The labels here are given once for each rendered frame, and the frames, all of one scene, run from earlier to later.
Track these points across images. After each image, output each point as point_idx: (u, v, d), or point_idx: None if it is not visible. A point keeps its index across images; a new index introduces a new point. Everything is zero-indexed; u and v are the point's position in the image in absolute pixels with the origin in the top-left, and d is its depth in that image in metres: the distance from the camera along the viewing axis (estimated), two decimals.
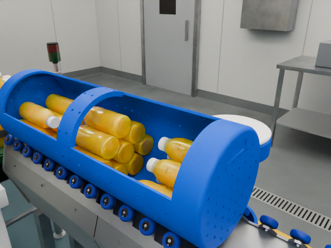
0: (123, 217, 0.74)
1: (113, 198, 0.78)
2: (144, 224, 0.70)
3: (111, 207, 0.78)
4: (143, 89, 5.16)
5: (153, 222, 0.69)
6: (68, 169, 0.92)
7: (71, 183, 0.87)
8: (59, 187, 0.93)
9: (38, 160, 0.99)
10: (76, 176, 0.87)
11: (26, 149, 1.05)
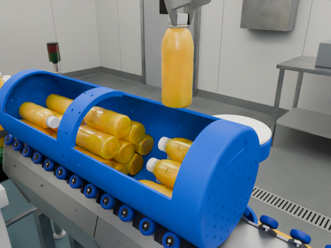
0: (123, 217, 0.74)
1: (113, 198, 0.78)
2: (144, 224, 0.70)
3: (111, 207, 0.78)
4: (143, 89, 5.16)
5: (153, 222, 0.69)
6: (68, 169, 0.92)
7: (71, 183, 0.87)
8: (59, 187, 0.93)
9: (38, 160, 0.99)
10: (76, 176, 0.87)
11: (26, 149, 1.05)
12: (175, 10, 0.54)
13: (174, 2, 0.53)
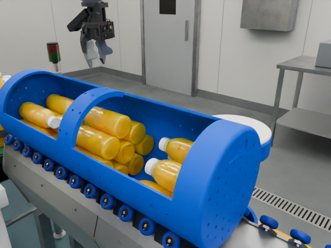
0: (123, 217, 0.74)
1: (113, 199, 0.78)
2: (144, 223, 0.70)
3: (111, 208, 0.78)
4: (143, 89, 5.16)
5: (153, 223, 0.69)
6: (68, 169, 0.92)
7: (71, 183, 0.87)
8: (59, 187, 0.93)
9: (37, 160, 0.99)
10: (76, 176, 0.87)
11: (26, 149, 1.05)
12: (90, 59, 0.99)
13: (89, 56, 0.97)
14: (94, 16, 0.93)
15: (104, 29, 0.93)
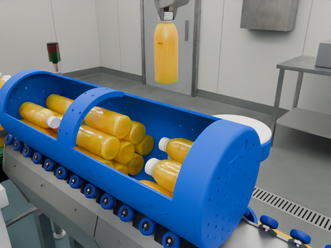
0: (123, 217, 0.74)
1: (113, 199, 0.78)
2: (144, 223, 0.70)
3: (111, 208, 0.78)
4: (143, 89, 5.16)
5: (153, 223, 0.69)
6: (68, 169, 0.92)
7: (71, 183, 0.87)
8: (59, 187, 0.93)
9: (37, 160, 0.99)
10: (76, 176, 0.87)
11: (26, 149, 1.05)
12: (162, 9, 0.74)
13: (161, 3, 0.72)
14: None
15: None
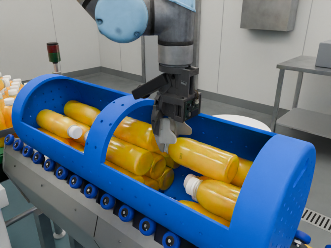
0: (126, 216, 0.73)
1: None
2: (143, 226, 0.70)
3: (114, 202, 0.78)
4: None
5: (149, 217, 0.70)
6: None
7: (73, 184, 0.87)
8: (59, 187, 0.93)
9: (39, 156, 1.00)
10: (74, 175, 0.88)
11: (25, 150, 1.05)
12: (163, 142, 0.69)
13: (162, 139, 0.67)
14: (176, 86, 0.62)
15: (188, 106, 0.62)
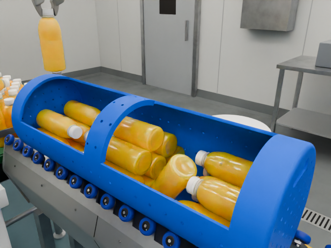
0: (126, 216, 0.73)
1: None
2: (143, 226, 0.70)
3: (114, 202, 0.78)
4: (143, 89, 5.16)
5: (149, 217, 0.70)
6: None
7: (73, 184, 0.87)
8: (59, 187, 0.93)
9: (39, 156, 1.00)
10: (74, 175, 0.88)
11: (25, 150, 1.05)
12: (40, 6, 0.85)
13: (36, 1, 0.84)
14: None
15: None
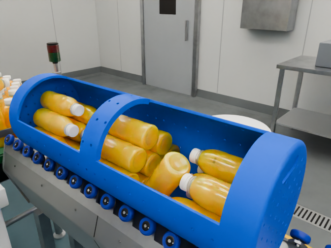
0: (128, 213, 0.74)
1: (106, 193, 0.80)
2: (144, 228, 0.70)
3: (114, 196, 0.79)
4: (143, 89, 5.16)
5: (144, 217, 0.71)
6: None
7: (75, 182, 0.87)
8: (59, 187, 0.93)
9: (39, 153, 1.00)
10: (71, 177, 0.88)
11: (25, 150, 1.05)
12: None
13: None
14: None
15: None
